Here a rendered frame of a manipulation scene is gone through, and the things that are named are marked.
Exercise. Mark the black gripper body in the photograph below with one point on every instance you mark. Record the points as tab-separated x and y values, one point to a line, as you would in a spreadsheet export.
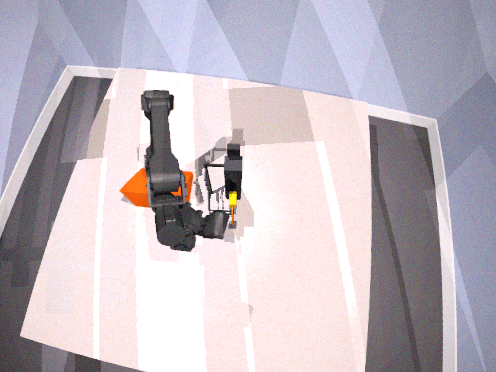
213	224

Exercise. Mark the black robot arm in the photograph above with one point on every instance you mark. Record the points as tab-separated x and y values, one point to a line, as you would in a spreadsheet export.
164	175

